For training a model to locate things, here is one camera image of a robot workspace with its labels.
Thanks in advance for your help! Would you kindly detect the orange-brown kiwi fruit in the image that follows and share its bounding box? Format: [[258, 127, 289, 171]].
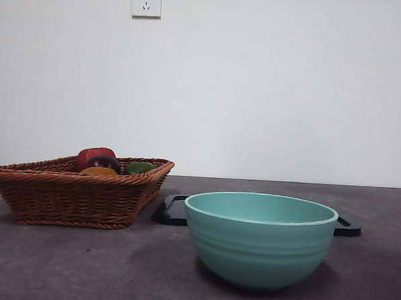
[[79, 165, 120, 178]]

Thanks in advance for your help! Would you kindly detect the teal bowl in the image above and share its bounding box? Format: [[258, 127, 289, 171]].
[[179, 188, 340, 296]]

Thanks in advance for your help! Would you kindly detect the green avocado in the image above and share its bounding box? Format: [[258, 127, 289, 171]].
[[122, 160, 157, 177]]

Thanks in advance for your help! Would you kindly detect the dark green rectangular tray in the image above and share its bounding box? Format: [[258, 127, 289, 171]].
[[151, 193, 364, 238]]

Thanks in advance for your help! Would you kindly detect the dark purple plum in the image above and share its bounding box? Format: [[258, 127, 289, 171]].
[[86, 154, 122, 175]]

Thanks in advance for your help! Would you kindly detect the red apple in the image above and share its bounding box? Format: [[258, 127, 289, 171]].
[[76, 146, 118, 174]]

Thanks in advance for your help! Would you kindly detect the brown wicker basket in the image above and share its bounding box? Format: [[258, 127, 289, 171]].
[[0, 150, 176, 233]]

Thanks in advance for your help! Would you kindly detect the white wall socket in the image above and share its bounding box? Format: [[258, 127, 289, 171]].
[[132, 0, 163, 20]]

